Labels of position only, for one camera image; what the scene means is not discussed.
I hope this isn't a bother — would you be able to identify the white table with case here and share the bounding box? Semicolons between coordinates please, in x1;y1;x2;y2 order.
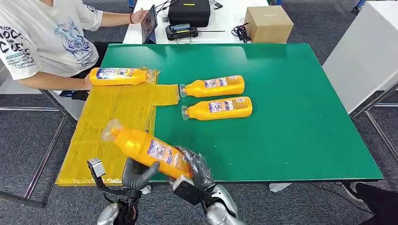
122;0;270;45

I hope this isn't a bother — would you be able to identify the black carrying case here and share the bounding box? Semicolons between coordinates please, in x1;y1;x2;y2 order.
168;0;211;28

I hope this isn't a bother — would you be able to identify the black tablet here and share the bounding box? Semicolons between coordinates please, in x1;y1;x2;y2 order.
141;4;159;45

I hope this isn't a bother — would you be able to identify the grey metal table frame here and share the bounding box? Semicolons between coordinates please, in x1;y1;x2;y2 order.
0;90;78;209
350;82;398;162

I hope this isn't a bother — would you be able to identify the brown cardboard box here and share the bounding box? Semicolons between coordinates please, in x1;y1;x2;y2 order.
244;5;294;44

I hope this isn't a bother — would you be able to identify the person's left hand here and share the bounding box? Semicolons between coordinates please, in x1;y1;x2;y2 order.
131;7;149;25

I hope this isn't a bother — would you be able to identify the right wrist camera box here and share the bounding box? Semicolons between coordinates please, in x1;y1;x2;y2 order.
172;175;204;206

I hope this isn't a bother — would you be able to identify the yellow sheet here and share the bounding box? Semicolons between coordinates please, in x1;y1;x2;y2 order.
55;68;181;187

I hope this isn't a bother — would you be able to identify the bare white table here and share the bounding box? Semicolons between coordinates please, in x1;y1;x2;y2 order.
321;0;398;115

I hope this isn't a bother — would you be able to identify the black cable bundle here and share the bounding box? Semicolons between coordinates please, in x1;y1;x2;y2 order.
231;22;252;44

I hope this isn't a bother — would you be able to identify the black handheld controller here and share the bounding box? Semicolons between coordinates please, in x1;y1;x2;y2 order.
165;23;199;41

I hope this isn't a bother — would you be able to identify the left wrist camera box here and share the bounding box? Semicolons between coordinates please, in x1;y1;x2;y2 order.
86;157;128;198

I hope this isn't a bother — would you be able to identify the green table mat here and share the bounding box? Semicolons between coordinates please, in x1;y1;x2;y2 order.
100;43;384;184

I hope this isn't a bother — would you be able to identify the orange drink bottle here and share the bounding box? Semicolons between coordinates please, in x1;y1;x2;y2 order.
181;96;253;121
101;119;194;180
89;67;156;87
179;75;245;98

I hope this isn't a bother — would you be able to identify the person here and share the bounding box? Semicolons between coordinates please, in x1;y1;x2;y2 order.
0;0;149;102

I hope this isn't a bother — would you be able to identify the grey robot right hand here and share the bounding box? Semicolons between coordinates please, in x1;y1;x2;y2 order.
166;146;216;192

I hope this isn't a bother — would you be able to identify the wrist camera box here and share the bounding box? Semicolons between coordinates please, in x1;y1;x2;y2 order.
172;175;204;206
86;157;128;198

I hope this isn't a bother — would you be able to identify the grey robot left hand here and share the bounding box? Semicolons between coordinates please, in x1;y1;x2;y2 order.
122;157;161;191

